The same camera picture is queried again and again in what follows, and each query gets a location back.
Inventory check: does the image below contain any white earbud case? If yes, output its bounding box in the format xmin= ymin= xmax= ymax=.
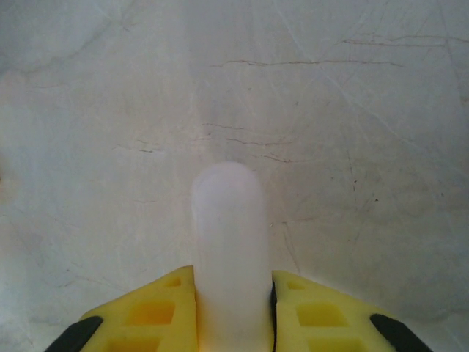
xmin=190 ymin=161 xmax=275 ymax=352

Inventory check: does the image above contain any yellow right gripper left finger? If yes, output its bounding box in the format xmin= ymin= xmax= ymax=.
xmin=45 ymin=265 xmax=202 ymax=352

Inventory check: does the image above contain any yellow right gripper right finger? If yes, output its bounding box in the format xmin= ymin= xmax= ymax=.
xmin=270 ymin=269 xmax=429 ymax=352

